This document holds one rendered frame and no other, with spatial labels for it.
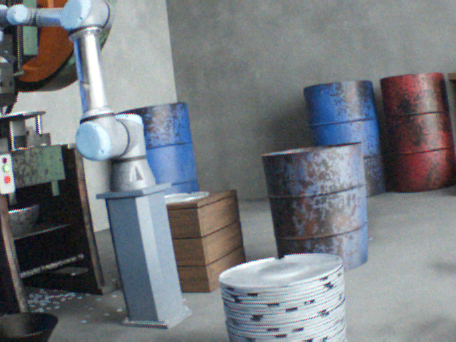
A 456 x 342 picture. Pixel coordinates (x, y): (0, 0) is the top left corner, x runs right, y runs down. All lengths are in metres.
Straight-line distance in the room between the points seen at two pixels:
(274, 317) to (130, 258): 0.70
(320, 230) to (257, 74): 3.25
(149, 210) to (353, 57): 3.44
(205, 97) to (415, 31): 2.18
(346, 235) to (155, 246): 0.77
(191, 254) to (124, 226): 0.47
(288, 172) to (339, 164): 0.19
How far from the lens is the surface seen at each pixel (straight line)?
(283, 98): 5.16
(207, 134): 5.51
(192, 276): 2.22
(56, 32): 2.65
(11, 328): 1.95
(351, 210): 2.20
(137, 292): 1.83
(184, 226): 2.18
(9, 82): 2.35
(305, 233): 2.18
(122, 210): 1.79
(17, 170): 2.16
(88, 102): 1.72
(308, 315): 1.26
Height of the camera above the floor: 0.56
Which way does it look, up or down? 3 degrees down
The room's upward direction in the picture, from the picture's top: 8 degrees counter-clockwise
